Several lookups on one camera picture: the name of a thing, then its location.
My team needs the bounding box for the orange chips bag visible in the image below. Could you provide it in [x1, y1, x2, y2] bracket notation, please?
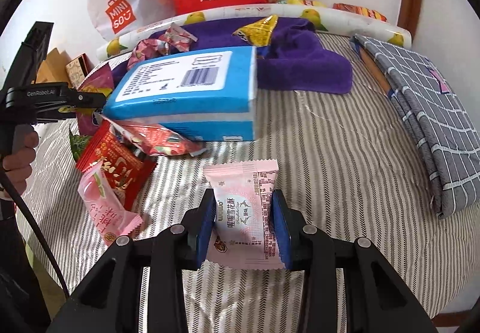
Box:
[333, 3, 388, 22]

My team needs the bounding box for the pink peach snack packet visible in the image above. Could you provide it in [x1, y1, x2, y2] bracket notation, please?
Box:
[77, 161, 143, 246]

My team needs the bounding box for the black cable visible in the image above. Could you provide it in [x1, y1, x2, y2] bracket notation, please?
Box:
[0, 167, 71, 300]

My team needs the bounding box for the rolled lemon-print paper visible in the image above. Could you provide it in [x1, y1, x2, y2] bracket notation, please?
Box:
[96, 3, 413, 63]

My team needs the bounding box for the green snack packet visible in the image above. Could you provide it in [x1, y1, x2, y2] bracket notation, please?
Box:
[69, 131, 91, 162]

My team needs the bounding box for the dark pink snack packet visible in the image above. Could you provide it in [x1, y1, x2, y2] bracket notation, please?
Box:
[127, 39, 170, 70]

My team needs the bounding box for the person's left hand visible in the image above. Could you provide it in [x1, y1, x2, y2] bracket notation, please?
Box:
[1, 126, 39, 195]

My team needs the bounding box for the striped grey mattress cover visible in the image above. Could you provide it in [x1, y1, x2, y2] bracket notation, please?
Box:
[24, 35, 479, 332]

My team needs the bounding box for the purple towel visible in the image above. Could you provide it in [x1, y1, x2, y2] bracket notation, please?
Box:
[112, 17, 354, 95]

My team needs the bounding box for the white pink floral candy packet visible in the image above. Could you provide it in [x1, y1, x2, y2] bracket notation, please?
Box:
[160, 23, 198, 53]

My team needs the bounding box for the yellow chips bag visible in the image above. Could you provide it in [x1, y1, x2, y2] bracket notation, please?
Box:
[272, 0, 328, 8]

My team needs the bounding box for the red snack packet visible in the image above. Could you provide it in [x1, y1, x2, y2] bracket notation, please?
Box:
[76, 121, 156, 211]

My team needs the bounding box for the pink yellow snack bag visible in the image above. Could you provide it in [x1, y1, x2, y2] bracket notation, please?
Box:
[76, 64, 114, 136]

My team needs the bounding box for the blue tissue pack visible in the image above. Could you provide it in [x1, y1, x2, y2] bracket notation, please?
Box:
[103, 46, 257, 142]

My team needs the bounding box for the light pink snowflake-crisp packet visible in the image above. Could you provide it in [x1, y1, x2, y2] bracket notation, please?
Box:
[203, 160, 285, 270]

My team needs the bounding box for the small yellow snack packet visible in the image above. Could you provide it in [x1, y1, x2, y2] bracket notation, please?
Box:
[233, 14, 278, 47]

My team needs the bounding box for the red foil candy wrapper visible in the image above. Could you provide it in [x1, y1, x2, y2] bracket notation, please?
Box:
[102, 116, 208, 157]

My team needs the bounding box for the wooden chair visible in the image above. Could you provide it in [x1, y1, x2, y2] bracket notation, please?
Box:
[35, 48, 92, 89]

